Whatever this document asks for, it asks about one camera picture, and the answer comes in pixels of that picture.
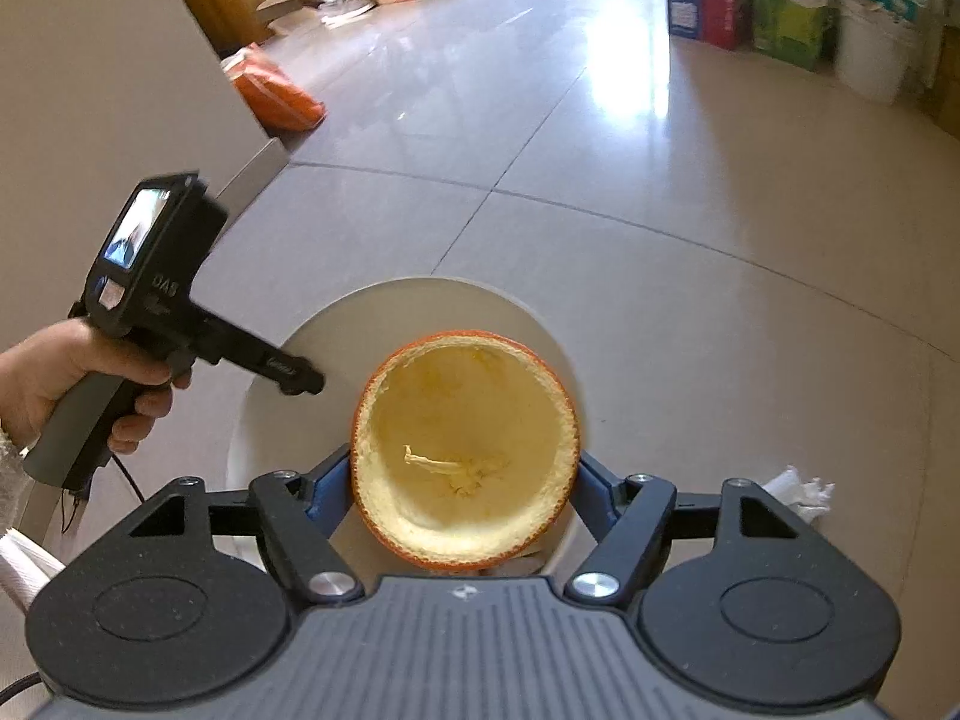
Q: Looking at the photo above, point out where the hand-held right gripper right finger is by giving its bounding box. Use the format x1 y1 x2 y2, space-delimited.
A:
566 450 800 607

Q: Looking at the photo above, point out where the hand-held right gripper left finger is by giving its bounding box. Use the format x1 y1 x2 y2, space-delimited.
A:
127 444 362 607

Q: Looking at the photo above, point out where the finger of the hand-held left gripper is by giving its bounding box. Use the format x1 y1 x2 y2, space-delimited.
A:
216 317 326 397

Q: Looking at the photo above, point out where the orange peel half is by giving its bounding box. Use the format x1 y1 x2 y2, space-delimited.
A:
351 330 582 569

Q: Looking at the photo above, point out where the white trash bin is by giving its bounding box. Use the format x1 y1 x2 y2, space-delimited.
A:
229 277 593 578

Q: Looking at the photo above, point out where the person's left hand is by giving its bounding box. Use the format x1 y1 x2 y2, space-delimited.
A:
0 317 194 455

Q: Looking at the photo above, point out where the white cabinet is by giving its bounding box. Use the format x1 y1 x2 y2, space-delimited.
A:
0 0 292 563

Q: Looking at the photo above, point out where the crumpled white tissue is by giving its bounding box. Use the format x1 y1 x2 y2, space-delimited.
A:
761 465 835 533

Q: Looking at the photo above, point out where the orange plastic bag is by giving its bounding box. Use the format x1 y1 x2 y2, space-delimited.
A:
221 43 329 134

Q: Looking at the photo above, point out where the white cloth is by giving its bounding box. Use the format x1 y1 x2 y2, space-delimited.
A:
0 529 68 605

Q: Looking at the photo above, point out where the green box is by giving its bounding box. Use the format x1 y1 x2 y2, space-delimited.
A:
750 0 833 72

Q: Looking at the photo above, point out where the white bucket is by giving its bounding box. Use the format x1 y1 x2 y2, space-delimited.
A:
834 0 927 104

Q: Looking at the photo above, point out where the black cable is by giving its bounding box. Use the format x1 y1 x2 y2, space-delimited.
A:
109 450 149 505

